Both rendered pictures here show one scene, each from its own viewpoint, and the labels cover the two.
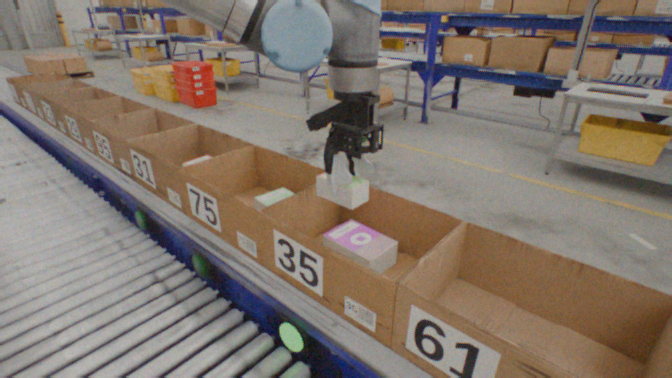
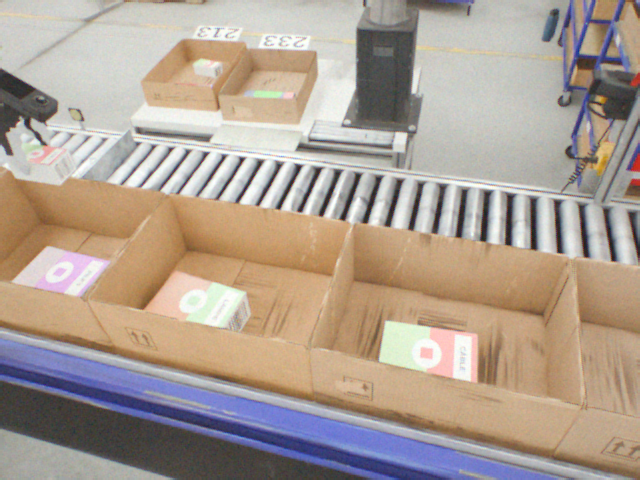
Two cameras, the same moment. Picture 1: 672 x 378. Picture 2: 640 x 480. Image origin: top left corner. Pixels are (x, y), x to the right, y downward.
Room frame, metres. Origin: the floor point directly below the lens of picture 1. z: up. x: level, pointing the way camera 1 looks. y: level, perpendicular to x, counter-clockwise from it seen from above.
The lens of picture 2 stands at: (1.68, 0.14, 1.69)
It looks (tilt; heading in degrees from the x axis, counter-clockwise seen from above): 45 degrees down; 156
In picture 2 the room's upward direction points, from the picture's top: 3 degrees counter-clockwise
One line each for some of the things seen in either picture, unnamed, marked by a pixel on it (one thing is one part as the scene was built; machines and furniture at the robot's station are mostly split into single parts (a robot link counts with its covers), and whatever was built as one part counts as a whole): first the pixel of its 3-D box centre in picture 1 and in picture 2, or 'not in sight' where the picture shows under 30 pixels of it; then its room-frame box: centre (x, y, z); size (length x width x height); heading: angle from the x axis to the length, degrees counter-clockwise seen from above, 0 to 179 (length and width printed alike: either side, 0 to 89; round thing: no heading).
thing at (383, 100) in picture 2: not in sight; (385, 67); (0.30, 1.01, 0.91); 0.26 x 0.26 x 0.33; 51
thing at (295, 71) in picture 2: not in sight; (271, 84); (0.00, 0.71, 0.80); 0.38 x 0.28 x 0.10; 144
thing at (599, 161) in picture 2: not in sight; (596, 157); (0.94, 1.32, 0.84); 0.15 x 0.09 x 0.07; 48
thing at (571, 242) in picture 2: (48, 238); (573, 266); (1.16, 1.06, 0.72); 0.52 x 0.05 x 0.05; 138
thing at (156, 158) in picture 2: not in sight; (125, 194); (0.30, 0.09, 0.72); 0.52 x 0.05 x 0.05; 138
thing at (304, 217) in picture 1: (359, 245); (59, 254); (0.78, -0.06, 0.96); 0.39 x 0.29 x 0.17; 48
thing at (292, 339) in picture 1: (290, 338); not in sight; (0.63, 0.11, 0.81); 0.07 x 0.01 x 0.07; 48
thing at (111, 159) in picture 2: not in sight; (94, 180); (0.23, 0.02, 0.76); 0.46 x 0.01 x 0.09; 138
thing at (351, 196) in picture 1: (342, 188); (41, 163); (0.73, -0.01, 1.15); 0.10 x 0.06 x 0.05; 48
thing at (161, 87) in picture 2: not in sight; (198, 72); (-0.23, 0.49, 0.80); 0.38 x 0.28 x 0.10; 142
